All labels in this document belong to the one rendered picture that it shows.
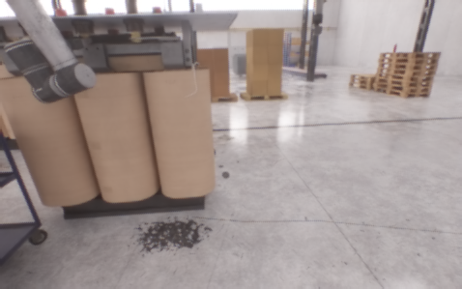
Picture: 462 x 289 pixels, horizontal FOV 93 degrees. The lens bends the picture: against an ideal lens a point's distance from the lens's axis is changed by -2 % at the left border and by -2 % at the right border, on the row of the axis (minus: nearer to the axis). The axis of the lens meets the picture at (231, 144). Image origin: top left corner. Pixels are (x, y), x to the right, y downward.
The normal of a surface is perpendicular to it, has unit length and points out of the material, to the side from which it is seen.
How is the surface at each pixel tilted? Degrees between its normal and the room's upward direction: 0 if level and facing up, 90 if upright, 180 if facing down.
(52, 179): 90
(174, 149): 90
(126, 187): 90
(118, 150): 90
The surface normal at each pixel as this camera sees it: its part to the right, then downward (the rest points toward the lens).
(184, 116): 0.09, 0.36
